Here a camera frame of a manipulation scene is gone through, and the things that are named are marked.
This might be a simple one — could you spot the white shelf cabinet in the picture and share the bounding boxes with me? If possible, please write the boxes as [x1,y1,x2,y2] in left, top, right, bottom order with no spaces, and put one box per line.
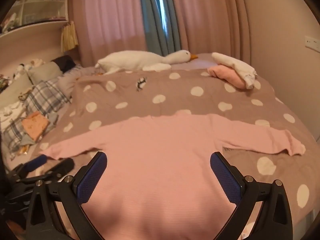
[0,0,69,34]

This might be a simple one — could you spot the brown polka dot duvet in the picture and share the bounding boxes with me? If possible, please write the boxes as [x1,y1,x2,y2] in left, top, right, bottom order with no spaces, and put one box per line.
[5,66,320,240]

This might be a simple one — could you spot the white wall socket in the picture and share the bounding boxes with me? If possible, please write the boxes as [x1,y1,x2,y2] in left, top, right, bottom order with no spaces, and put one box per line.
[304,35,320,49]

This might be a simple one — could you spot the lilac bed sheet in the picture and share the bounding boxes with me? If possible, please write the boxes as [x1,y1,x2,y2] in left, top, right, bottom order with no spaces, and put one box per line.
[172,52,218,70]

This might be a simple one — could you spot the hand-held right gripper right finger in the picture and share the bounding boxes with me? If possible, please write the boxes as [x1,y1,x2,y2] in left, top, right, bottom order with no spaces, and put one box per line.
[210,151,293,240]

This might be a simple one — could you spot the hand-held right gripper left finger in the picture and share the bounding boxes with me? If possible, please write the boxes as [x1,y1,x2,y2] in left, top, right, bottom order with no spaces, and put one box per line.
[25,151,108,240]

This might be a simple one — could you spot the blue curtain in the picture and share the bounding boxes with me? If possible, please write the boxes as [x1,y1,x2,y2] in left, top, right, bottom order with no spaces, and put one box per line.
[137,0,182,55]

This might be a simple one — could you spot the straw-coloured tassel hanging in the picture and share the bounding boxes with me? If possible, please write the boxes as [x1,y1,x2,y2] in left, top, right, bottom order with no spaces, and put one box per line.
[61,21,77,53]

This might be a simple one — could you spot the small plush toys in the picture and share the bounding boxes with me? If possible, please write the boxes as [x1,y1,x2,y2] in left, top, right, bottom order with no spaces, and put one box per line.
[14,59,47,74]

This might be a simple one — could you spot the dark brown pillow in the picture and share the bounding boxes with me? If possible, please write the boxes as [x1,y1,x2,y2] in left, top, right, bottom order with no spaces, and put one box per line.
[51,55,78,74]

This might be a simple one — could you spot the pink curtain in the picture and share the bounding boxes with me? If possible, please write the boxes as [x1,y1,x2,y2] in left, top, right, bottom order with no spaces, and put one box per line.
[72,0,147,67]
[169,0,253,58]

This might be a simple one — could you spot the grey pillow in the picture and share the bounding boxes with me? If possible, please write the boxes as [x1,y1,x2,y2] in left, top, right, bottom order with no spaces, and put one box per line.
[27,61,63,85]
[0,74,33,110]

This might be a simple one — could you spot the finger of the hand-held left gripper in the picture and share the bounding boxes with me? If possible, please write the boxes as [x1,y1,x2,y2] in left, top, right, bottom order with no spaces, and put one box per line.
[19,154,48,178]
[37,158,75,181]

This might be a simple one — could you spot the pink knit sweater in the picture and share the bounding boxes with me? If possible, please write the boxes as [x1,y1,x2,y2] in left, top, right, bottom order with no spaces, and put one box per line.
[41,112,307,240]

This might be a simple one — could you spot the white goose plush toy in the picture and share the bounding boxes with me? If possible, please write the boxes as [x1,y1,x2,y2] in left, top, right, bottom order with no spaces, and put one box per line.
[94,50,198,75]

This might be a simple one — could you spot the folded pink garment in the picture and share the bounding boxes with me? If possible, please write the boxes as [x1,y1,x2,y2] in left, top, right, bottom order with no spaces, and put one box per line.
[207,64,247,89]

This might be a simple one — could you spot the plaid blanket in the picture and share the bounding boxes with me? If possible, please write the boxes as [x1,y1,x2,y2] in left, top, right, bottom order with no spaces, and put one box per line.
[0,77,72,153]

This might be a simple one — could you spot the folded white garment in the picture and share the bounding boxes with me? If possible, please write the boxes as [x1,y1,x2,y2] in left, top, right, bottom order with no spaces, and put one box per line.
[211,52,258,89]

